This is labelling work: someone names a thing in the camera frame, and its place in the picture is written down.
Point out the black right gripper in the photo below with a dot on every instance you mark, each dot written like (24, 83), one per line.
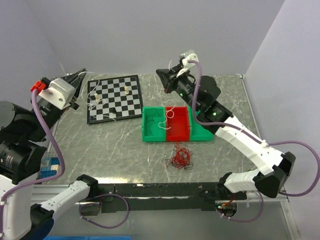
(169, 78)

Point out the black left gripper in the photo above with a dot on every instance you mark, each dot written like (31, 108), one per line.
(75, 80)

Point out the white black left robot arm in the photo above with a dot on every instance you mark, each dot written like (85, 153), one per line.
(21, 133)

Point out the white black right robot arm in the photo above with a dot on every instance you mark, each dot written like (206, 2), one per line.
(273, 167)

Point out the cream chess pawn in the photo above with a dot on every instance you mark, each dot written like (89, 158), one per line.
(97, 98)
(126, 90)

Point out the black white chessboard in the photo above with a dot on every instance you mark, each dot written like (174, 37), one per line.
(112, 95)

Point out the black chess piece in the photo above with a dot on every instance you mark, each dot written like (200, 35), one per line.
(114, 110)

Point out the blue white lego block stack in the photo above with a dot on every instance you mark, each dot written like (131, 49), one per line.
(49, 165)

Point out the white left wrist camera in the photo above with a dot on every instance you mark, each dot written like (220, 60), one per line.
(57, 91)

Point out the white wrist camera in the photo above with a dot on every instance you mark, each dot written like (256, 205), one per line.
(185, 57)
(57, 91)

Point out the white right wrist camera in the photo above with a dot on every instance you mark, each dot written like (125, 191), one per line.
(185, 57)

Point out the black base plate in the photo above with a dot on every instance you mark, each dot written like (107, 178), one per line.
(171, 196)

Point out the aluminium rail frame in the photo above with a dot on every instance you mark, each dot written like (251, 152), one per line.
(84, 188)

